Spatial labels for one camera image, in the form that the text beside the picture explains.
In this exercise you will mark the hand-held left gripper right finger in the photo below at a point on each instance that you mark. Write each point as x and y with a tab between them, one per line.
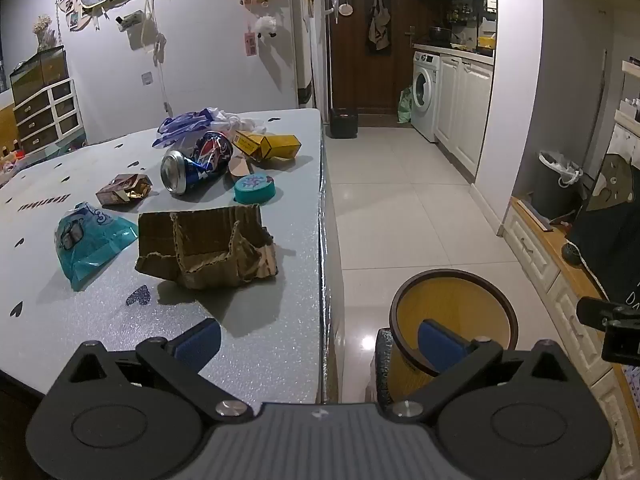
442	345

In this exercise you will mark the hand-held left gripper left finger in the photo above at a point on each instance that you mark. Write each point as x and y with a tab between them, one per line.
200	342

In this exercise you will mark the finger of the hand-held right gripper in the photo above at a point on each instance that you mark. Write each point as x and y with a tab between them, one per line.
597	310
622	342

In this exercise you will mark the round wooden waste bin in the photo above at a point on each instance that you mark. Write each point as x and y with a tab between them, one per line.
450	300

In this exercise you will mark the torn brown cardboard piece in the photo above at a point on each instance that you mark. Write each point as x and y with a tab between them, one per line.
210	245

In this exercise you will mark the teal plastic bag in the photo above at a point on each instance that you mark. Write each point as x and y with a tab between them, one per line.
87	245

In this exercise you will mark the teal round tin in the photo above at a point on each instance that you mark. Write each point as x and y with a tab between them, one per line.
255	187

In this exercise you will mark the brown snack wrapper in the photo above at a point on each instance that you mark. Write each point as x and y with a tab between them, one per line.
122	191

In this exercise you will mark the crushed blue soda can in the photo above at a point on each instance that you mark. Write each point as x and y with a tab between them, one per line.
200	162

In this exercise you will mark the beige paper piece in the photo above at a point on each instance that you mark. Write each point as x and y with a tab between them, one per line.
238	166

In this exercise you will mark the yellow carton box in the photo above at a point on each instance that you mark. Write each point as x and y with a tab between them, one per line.
272	146

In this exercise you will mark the blue and white plastic bag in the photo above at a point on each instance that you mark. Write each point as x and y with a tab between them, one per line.
182	125

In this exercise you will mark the white plastic wrapper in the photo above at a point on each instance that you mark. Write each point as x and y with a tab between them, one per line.
237	121

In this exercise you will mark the dark grey block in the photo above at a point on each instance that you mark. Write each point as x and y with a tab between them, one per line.
384	365

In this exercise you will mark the low white cabinet wooden top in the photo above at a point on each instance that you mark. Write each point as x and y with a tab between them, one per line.
550	270

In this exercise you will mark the black printed bag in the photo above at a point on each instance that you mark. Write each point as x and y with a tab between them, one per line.
610	230

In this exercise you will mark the grey bin with white liner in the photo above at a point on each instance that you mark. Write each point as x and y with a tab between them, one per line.
552	185

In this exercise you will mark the green plastic bag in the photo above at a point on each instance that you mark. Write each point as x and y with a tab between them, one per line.
405	107

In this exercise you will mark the white kitchen cabinets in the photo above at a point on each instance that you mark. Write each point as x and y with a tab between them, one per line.
465	105

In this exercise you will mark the black box on floor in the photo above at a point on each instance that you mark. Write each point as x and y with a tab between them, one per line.
344	122

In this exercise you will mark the white washing machine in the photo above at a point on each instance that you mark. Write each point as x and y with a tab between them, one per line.
425	95

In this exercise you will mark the white drawer cabinet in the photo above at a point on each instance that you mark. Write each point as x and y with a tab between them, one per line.
47	115

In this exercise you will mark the yellow kitchen container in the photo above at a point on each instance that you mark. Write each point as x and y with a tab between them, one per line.
486	42

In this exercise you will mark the brown wooden door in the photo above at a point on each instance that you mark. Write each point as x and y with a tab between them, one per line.
357	60

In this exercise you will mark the pink hanging tag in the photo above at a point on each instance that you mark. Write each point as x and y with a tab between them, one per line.
250	44

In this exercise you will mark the black cooking pot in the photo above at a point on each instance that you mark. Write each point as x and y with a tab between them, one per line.
440	34

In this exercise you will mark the glass tank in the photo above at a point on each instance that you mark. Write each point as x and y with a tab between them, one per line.
40	70

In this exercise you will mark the white plush sheep toy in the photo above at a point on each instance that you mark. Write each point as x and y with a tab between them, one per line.
266	26

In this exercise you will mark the white refrigerator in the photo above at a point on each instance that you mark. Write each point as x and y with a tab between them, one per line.
307	35

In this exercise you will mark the hanging brown apron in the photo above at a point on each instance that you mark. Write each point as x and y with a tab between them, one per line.
379	25

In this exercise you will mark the white round hanging utensil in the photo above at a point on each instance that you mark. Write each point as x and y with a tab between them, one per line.
345	8

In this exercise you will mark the dried flower bunch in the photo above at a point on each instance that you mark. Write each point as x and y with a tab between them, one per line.
42	27

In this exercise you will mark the white wall switch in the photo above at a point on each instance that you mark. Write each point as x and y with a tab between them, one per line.
147	78

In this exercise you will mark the grey hanging wall toy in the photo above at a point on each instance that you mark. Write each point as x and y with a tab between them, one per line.
129	19

